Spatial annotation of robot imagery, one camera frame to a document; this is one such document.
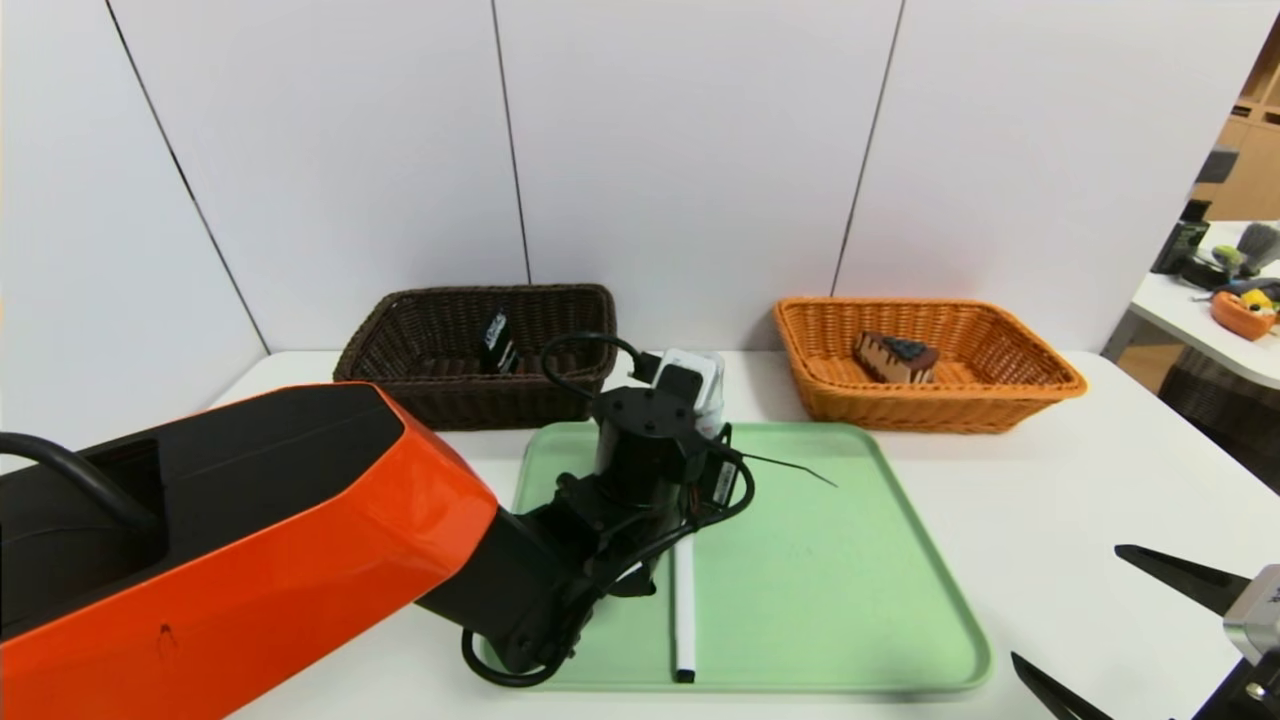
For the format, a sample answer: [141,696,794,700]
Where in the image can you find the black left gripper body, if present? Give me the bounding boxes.
[695,450,740,509]

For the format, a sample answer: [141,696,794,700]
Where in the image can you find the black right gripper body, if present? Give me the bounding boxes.
[1190,564,1280,720]

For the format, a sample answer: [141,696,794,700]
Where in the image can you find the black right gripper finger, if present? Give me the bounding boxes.
[1010,650,1114,720]
[1114,543,1253,618]

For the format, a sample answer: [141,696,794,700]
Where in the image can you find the white bottle with clear cap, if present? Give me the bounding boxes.
[705,350,734,441]

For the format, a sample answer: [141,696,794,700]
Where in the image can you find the chocolate blueberry cake slice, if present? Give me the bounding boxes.
[853,331,941,386]

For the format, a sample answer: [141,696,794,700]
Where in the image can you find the black cosmetic tube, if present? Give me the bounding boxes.
[480,310,519,377]

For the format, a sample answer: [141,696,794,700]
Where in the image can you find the orange wicker basket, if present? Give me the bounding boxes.
[772,296,1088,435]

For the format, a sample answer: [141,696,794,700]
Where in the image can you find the dark brown wicker basket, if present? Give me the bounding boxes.
[333,284,621,431]

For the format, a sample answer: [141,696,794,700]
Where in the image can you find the white marker pen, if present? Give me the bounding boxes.
[673,540,698,684]

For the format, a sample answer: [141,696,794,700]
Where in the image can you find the light green plastic tray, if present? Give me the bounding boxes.
[480,421,994,694]

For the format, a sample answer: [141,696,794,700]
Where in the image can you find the white side table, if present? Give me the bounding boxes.
[1128,220,1280,391]

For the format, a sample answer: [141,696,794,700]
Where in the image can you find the orange toy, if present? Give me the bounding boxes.
[1208,290,1279,343]

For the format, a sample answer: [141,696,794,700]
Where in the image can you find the black box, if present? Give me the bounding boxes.
[1150,222,1206,277]

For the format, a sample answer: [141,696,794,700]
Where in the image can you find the grey brush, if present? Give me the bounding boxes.
[1235,222,1280,279]

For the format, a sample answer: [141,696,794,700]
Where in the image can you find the wooden cabinet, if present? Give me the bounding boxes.
[1190,10,1280,223]

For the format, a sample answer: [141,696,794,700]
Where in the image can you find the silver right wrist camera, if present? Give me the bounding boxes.
[1225,565,1280,666]

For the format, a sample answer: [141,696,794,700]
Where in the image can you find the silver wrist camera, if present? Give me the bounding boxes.
[1225,565,1280,666]
[650,347,723,426]

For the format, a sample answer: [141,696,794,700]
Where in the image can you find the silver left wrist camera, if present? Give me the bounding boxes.
[650,347,723,426]

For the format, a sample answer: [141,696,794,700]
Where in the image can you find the black left camera cable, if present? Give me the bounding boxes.
[540,333,663,401]

